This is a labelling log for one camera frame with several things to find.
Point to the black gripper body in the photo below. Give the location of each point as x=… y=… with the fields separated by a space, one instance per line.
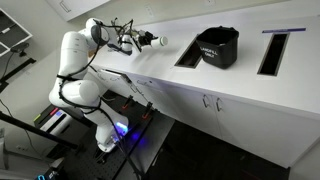
x=144 y=38

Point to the white paper cup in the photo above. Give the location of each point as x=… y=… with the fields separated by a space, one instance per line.
x=160 y=42

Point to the white robot base blue light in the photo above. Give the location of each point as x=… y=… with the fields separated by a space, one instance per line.
x=111 y=135

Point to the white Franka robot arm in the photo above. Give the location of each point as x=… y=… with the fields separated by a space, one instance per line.
x=75 y=50

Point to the open white drawer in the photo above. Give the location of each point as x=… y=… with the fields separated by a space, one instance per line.
x=115 y=75

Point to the orange black clamp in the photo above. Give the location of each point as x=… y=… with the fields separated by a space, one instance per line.
x=127 y=101
x=147 y=110

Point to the black landfill bin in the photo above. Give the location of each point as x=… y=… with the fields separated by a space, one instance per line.
x=218 y=48

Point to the black control box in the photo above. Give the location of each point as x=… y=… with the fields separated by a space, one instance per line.
x=53 y=120

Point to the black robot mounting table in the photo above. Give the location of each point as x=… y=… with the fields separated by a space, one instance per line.
x=100 y=163

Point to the purple tape strip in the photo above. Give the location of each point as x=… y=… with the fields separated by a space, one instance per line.
x=283 y=30

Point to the black tripod pole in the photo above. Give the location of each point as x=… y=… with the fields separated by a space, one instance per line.
x=36 y=130

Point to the white counter cabinet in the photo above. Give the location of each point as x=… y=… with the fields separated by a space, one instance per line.
x=266 y=133

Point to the white wall cabinet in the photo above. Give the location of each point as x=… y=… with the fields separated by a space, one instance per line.
x=76 y=8

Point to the black camera on stand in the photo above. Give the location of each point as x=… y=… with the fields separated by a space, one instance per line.
x=19 y=47

